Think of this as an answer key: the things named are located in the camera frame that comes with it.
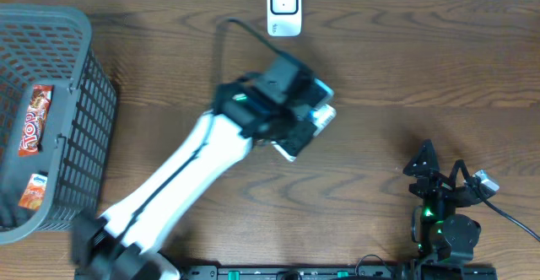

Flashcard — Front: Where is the orange tissue pack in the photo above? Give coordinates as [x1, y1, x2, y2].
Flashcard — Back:
[18, 174, 47, 211]

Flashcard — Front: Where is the white barcode scanner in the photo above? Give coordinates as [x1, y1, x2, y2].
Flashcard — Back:
[267, 0, 302, 37]

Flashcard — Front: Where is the grey plastic basket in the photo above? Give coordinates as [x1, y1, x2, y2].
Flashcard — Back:
[1, 4, 117, 245]

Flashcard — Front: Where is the red Top chocolate bar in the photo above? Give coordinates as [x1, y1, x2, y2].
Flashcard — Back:
[18, 84, 54, 157]

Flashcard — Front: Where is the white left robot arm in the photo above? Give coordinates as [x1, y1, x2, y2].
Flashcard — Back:
[72, 74, 336, 279]

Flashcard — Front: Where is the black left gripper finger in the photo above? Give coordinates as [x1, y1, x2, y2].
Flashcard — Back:
[274, 121, 316, 156]
[290, 78, 332, 118]

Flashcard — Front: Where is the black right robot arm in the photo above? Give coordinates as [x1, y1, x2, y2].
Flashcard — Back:
[402, 139, 481, 265]

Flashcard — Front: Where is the white Panadol box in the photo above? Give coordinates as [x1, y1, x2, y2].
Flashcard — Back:
[272, 90, 337, 162]

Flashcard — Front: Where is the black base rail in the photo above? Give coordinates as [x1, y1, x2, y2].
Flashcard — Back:
[181, 264, 498, 280]

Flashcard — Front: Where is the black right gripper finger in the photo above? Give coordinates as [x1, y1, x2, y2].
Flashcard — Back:
[447, 159, 472, 188]
[402, 139, 440, 178]

